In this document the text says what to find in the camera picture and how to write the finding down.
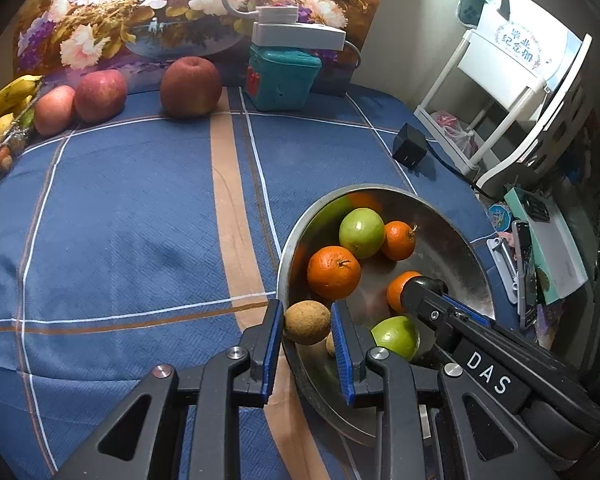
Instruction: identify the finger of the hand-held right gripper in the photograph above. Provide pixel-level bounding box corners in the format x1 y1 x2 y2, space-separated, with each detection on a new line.
419 275 497 332
401 279 474 352

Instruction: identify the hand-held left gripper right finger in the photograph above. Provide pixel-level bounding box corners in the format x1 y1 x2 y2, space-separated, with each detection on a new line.
330 301 551 480

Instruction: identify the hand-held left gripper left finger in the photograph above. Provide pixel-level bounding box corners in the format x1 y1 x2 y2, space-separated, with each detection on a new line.
55 299 285 480

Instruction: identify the orange tangerine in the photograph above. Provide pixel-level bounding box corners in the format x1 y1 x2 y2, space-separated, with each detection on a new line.
386 271 423 313
307 246 362 301
381 221 417 261

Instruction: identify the green jujube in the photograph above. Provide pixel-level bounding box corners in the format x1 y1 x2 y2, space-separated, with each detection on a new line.
339 208 386 260
371 316 422 361

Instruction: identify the stainless steel basin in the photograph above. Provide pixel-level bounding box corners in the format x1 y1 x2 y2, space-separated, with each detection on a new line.
276 183 496 448

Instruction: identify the white phone stand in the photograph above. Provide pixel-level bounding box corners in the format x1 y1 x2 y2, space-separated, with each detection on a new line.
486 237 518 303

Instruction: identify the purple printed booklet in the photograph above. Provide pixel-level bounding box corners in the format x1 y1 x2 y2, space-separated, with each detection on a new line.
534 300 566 351

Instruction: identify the black smartphone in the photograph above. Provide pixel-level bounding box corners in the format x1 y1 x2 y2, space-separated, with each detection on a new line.
511 220 538 331

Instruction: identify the round blue sticker pack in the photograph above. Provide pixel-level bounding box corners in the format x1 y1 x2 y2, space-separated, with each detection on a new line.
486 202 515 233

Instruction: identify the teal cardboard box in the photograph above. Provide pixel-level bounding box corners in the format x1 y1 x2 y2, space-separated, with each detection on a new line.
503 186 590 306

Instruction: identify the black power adapter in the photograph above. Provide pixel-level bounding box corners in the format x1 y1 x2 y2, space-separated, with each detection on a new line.
392 123 429 168

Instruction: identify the pink plastic bag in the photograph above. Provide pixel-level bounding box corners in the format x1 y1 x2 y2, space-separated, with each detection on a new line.
432 112 481 158

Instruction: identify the blue plaid tablecloth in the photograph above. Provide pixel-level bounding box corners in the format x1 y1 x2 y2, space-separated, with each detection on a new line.
0 85 526 480

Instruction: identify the white plastic rack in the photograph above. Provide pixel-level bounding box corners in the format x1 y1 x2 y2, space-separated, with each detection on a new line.
414 27 598 196

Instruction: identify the teal plastic container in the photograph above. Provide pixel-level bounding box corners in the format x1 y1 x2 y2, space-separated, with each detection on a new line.
247 44 323 112

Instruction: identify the white printed card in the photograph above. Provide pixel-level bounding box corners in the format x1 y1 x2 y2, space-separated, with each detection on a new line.
477 0 586 81

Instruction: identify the large dark red apple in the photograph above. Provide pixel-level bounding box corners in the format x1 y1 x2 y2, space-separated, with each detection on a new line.
160 56 222 119

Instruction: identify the teal and white bag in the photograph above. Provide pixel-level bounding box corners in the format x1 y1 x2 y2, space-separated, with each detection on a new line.
457 0 511 29

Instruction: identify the white power strip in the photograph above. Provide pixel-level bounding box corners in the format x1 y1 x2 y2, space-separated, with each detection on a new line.
250 6 347 52

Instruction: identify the pink apple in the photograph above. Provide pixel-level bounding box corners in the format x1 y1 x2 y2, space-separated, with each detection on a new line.
33 85 77 136

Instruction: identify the bunch of yellow bananas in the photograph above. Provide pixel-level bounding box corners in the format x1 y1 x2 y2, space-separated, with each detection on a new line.
0 75 43 158

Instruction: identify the flower painting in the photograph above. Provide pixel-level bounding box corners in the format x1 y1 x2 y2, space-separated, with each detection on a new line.
12 0 396 96

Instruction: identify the black adapter cable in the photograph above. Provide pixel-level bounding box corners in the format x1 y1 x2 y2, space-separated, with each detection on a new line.
425 145 503 201

